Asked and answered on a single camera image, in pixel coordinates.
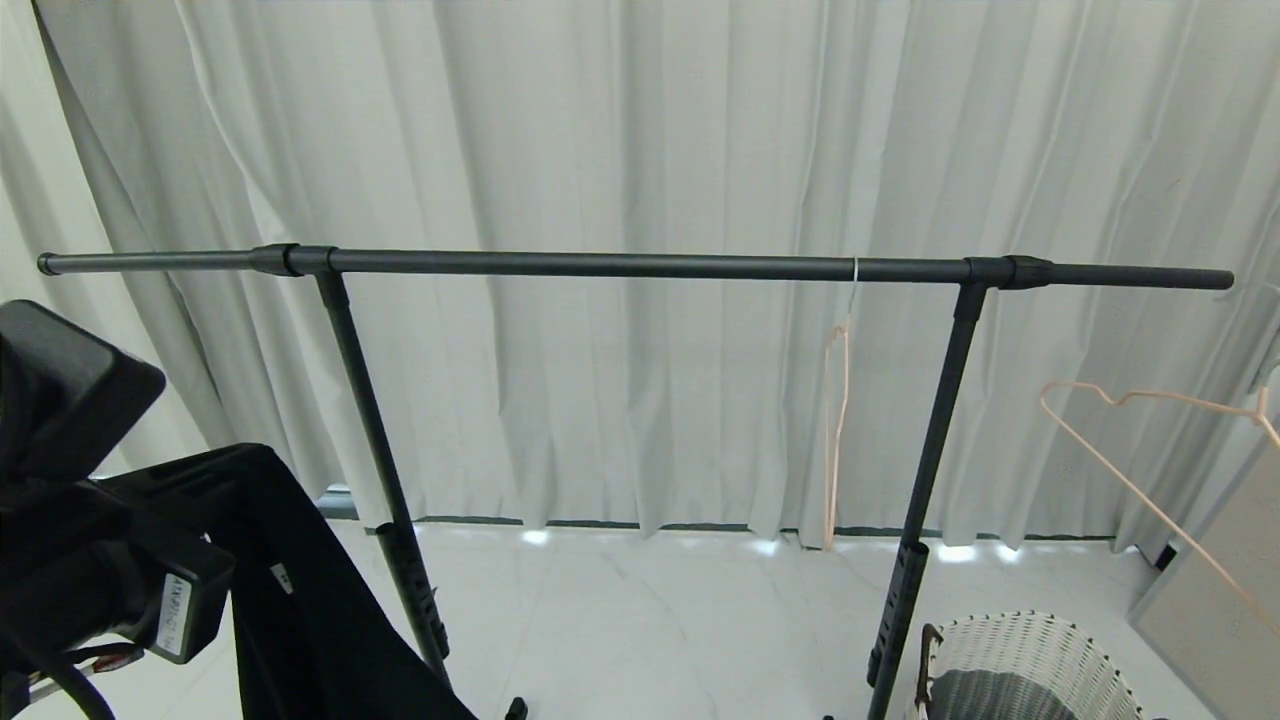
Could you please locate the black short-sleeved shirt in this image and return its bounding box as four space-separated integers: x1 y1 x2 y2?
95 442 483 720

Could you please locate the white curtain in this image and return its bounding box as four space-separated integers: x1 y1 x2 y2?
0 0 1280 553

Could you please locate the black clothes rack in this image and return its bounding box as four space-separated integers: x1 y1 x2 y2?
36 242 1237 720

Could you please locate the white laundry basket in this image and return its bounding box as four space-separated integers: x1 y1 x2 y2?
904 611 1167 720

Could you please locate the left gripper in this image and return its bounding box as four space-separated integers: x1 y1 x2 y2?
0 478 239 667

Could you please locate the pink clothes hanger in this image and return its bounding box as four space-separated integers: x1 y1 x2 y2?
1038 379 1280 642
821 256 862 552

